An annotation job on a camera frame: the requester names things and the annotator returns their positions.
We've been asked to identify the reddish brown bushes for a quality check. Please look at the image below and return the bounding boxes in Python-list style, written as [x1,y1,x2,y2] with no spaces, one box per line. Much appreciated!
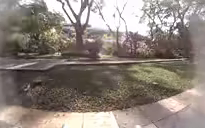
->
[118,31,191,59]

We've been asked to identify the thin bare tree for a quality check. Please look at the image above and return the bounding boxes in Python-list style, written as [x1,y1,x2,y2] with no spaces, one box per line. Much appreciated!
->
[98,0,131,56]

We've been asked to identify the grey asphalt road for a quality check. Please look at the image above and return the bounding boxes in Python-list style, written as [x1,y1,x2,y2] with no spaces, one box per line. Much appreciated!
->
[0,56,188,72]

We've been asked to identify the trees with sparse foliage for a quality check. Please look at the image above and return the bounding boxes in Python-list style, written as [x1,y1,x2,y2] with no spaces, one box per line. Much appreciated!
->
[139,0,205,56]

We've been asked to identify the large bare tree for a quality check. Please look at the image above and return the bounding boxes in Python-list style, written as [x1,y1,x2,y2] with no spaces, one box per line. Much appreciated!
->
[56,0,96,54]

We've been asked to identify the grey concrete kerb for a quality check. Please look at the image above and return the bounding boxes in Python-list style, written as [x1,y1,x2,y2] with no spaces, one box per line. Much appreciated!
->
[64,57,188,66]

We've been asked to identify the pale paved slab path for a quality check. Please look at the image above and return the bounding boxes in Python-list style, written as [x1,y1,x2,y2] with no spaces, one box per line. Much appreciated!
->
[0,87,205,128]

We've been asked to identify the grass patch with fallen leaves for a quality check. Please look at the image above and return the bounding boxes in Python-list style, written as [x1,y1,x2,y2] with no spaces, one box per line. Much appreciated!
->
[9,61,199,113]

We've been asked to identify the green leafy bushes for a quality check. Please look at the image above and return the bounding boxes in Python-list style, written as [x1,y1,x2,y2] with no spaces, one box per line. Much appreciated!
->
[3,6,76,56]

